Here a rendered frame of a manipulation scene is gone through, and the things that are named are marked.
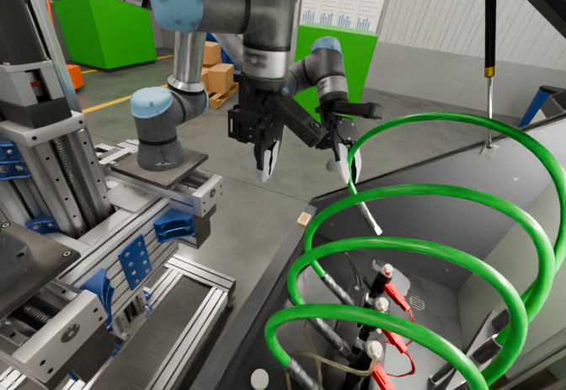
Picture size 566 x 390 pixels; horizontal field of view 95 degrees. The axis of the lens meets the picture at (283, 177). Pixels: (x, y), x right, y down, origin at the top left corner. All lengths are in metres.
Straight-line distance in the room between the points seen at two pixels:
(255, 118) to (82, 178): 0.58
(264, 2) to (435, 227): 0.73
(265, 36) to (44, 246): 0.64
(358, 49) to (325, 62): 2.96
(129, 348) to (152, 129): 1.01
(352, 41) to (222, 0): 3.28
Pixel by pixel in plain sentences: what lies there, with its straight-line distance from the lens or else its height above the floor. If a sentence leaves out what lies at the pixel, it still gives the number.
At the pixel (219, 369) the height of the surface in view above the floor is 0.95.
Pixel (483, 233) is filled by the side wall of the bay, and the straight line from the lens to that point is 0.91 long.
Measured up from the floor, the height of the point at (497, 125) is 1.42.
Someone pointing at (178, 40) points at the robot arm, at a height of 1.41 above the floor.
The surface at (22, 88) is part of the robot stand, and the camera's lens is 0.76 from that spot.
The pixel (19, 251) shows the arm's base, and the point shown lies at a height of 1.06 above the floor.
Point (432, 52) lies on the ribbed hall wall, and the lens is 6.89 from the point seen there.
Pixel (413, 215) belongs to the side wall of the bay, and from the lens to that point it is 0.87.
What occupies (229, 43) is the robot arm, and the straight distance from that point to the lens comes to 0.65.
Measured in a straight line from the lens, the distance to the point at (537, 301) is 0.48.
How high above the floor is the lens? 1.54
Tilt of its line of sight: 34 degrees down
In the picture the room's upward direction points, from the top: 8 degrees clockwise
